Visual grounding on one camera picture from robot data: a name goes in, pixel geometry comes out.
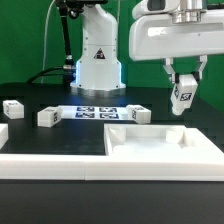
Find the white square table top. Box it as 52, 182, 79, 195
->
104, 124, 223, 156

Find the white fence obstacle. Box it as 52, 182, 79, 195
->
0, 152, 224, 181

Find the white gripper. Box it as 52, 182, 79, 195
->
129, 13, 224, 84

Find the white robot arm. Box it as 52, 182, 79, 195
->
71, 0, 224, 96

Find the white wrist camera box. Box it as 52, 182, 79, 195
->
132, 0, 207, 19

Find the black camera pole with cables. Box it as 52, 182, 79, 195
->
26, 0, 108, 86

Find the sheet of fiducial markers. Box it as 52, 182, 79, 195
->
60, 105, 129, 120

